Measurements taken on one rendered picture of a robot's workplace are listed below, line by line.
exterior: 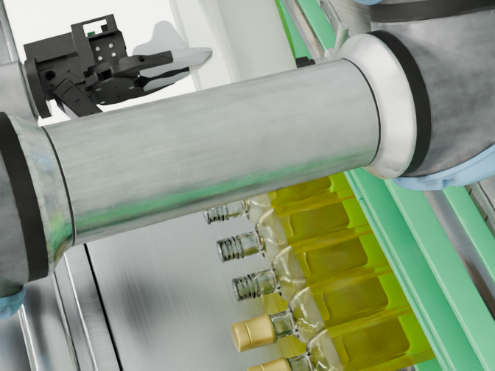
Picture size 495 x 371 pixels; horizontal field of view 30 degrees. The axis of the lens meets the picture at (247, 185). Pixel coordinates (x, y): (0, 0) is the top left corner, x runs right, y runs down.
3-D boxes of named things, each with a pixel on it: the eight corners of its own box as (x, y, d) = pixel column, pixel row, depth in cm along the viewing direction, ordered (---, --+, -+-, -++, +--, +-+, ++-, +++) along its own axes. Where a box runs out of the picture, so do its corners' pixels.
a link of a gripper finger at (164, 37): (199, 4, 107) (123, 26, 106) (214, 49, 106) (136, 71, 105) (200, 16, 110) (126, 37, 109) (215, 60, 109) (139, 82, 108)
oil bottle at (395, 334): (460, 305, 113) (297, 355, 108) (471, 282, 108) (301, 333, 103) (481, 345, 110) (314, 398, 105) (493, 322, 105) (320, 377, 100)
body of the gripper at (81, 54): (118, 9, 106) (16, 37, 105) (138, 76, 104) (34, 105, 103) (125, 38, 114) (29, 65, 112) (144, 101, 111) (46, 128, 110)
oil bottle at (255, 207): (382, 161, 125) (233, 199, 120) (390, 135, 121) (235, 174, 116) (400, 193, 122) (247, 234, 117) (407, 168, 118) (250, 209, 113)
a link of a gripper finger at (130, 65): (169, 44, 104) (93, 65, 104) (173, 56, 104) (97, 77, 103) (171, 60, 109) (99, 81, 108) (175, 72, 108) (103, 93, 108)
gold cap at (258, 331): (264, 318, 109) (228, 328, 108) (267, 308, 106) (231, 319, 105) (273, 346, 108) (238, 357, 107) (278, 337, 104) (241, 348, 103)
